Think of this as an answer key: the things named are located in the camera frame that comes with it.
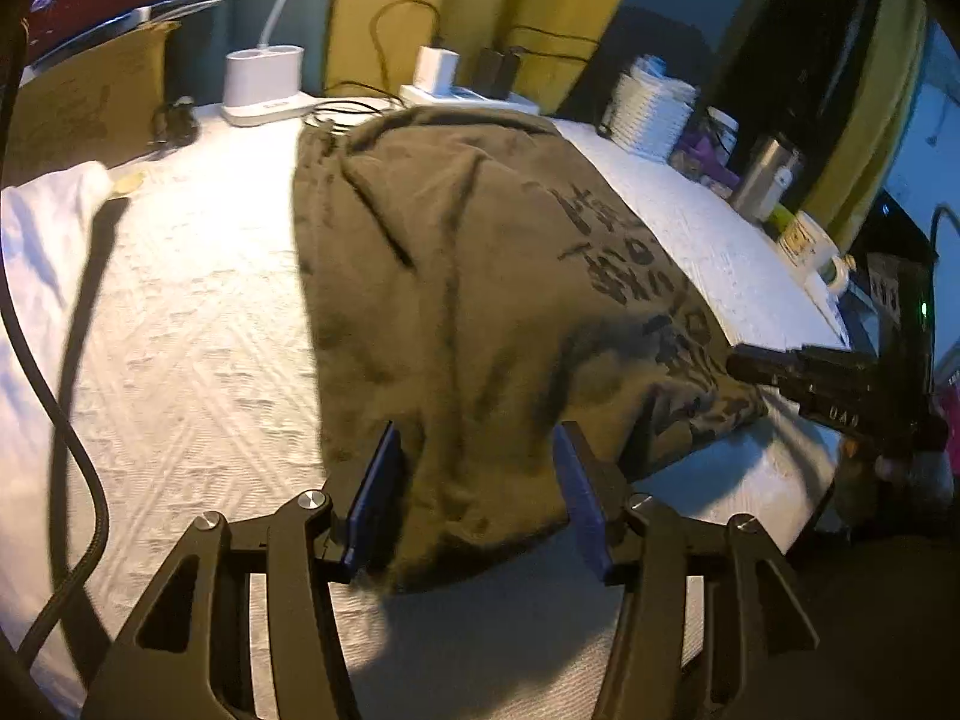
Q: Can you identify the purple packet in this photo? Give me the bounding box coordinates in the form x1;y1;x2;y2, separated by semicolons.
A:
670;131;741;201

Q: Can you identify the black charging cable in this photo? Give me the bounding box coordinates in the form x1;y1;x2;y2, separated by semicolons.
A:
303;0;444;138

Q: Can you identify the white ribbed container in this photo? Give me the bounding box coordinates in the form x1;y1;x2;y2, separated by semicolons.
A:
600;54;700;163

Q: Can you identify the black charger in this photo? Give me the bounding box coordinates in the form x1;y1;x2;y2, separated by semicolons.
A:
476;46;523;101

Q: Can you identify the white charger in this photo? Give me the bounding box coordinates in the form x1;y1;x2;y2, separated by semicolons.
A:
415;45;461;95

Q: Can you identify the white desk lamp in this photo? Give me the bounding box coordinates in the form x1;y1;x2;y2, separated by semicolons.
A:
221;0;325;128

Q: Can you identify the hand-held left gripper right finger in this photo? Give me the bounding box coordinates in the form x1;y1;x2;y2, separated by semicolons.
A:
557;421;875;720

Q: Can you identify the black braided cable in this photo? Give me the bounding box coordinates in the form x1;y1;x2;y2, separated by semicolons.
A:
0;15;111;662

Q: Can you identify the olive printed t-shirt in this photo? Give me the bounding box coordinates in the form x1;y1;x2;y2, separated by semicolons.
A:
291;106;770;595

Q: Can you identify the cardboard box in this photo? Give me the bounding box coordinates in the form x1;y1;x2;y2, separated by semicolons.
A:
0;19;182;190

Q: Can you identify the stainless steel tumbler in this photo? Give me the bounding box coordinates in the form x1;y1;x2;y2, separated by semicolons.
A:
730;133;806;224

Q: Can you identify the small black object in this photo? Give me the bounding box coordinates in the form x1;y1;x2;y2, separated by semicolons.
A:
148;96;200;156

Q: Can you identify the white mug with yellow print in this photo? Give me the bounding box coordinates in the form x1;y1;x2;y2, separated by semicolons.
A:
775;210;857;295

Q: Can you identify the white power strip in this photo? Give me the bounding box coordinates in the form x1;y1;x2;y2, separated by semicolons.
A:
397;82;542;119

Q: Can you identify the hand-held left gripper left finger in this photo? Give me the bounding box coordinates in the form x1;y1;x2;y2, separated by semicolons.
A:
81;420;403;720

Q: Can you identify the black device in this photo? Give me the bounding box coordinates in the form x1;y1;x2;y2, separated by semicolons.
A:
844;195;940;437

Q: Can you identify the thin black cable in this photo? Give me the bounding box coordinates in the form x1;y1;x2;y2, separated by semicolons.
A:
510;25;602;62

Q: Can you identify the white cloth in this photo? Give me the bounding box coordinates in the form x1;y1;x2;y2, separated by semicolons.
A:
0;161;115;695

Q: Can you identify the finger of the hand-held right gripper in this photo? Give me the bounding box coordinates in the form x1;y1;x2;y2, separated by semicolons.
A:
725;343;809;397
784;345;875;377

